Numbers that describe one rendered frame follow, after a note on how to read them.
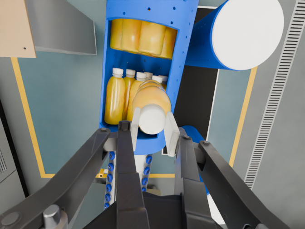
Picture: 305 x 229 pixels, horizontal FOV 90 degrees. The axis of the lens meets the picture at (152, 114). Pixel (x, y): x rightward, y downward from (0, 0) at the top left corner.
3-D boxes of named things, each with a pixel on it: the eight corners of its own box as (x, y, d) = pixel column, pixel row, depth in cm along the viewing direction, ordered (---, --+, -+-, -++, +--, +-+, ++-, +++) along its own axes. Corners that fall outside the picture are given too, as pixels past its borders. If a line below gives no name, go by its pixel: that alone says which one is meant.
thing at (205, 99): (160, 148, 193) (161, 155, 179) (168, 9, 144) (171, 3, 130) (200, 148, 196) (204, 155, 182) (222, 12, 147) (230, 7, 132)
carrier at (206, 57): (178, 69, 148) (206, 58, 146) (219, 81, 66) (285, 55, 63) (168, 39, 139) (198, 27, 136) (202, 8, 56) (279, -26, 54)
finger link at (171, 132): (173, 131, 15) (180, 132, 15) (167, 111, 22) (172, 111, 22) (167, 156, 16) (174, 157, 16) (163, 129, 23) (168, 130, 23)
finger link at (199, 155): (181, 147, 14) (212, 151, 14) (174, 126, 19) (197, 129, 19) (178, 161, 15) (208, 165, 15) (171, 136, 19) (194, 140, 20)
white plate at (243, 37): (221, 80, 64) (219, 79, 65) (287, 54, 62) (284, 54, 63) (204, 7, 55) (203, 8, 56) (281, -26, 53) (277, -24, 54)
